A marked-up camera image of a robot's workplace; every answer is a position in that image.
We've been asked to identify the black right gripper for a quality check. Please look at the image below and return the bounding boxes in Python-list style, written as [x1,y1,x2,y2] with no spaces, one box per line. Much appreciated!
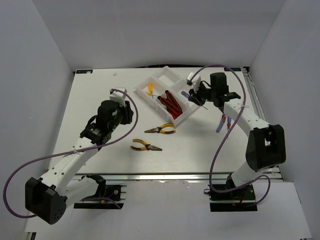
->
[188,82,216,107]

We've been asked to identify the blue screwdriver horizontal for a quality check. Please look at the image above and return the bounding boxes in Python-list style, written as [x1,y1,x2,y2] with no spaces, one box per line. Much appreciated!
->
[181,90,208,110]

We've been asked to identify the yellow screwdriver long shaft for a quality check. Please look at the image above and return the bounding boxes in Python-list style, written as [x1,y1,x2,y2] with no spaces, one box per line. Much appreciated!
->
[148,83,154,99]

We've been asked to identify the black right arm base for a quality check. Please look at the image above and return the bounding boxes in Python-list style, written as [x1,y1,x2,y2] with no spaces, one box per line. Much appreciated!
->
[203,185,258,213]

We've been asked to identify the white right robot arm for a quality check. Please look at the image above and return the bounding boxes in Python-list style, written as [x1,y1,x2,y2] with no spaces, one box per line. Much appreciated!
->
[186,72,286,200]

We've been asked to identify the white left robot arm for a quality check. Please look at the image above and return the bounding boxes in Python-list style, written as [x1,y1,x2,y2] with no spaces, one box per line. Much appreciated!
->
[25,100,134,225]

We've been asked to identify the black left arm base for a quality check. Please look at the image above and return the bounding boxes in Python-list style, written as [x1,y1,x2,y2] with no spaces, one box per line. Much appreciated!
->
[73,174,127,210]

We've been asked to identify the blue label right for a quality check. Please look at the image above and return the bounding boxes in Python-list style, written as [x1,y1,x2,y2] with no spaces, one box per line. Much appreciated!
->
[224,67,242,72]

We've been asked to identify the blue label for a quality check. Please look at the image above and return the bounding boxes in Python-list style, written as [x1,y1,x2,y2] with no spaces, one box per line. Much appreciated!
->
[224,67,242,72]
[75,69,93,74]

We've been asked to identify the yellow pliers upper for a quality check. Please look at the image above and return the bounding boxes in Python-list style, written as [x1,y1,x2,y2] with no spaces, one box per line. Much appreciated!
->
[144,123,176,135]

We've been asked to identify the yellow pliers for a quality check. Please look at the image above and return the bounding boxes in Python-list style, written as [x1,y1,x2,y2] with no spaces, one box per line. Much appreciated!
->
[144,123,176,135]
[130,138,163,152]

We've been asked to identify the yellow pliers lower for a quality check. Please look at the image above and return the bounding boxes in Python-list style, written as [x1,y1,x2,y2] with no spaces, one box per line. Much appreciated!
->
[130,138,163,152]

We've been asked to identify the white compartment organizer tray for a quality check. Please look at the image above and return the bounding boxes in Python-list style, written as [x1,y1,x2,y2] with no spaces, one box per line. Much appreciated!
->
[134,66,200,127]

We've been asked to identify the blue label left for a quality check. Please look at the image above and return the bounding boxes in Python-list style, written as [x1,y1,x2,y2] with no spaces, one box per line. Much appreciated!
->
[75,69,93,74]

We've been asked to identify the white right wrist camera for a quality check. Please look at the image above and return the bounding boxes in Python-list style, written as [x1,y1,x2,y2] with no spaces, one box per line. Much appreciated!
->
[186,72,202,93]

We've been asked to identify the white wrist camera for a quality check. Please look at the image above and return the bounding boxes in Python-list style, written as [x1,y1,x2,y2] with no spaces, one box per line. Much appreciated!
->
[109,87,128,107]
[186,72,202,93]

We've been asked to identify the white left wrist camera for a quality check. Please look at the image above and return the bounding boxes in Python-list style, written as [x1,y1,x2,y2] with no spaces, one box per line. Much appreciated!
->
[109,87,128,107]

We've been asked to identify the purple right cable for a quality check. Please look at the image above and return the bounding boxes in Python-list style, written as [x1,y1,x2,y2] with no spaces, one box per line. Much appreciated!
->
[191,65,271,206]

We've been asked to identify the purple cable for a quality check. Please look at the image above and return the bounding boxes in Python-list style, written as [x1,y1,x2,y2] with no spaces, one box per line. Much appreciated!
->
[3,87,139,218]
[191,65,271,206]

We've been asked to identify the aluminium rail front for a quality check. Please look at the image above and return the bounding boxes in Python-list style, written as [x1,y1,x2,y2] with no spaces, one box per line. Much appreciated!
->
[46,171,282,183]

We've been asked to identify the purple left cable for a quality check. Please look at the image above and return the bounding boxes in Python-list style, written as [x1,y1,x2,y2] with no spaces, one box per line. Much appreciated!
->
[3,87,139,218]

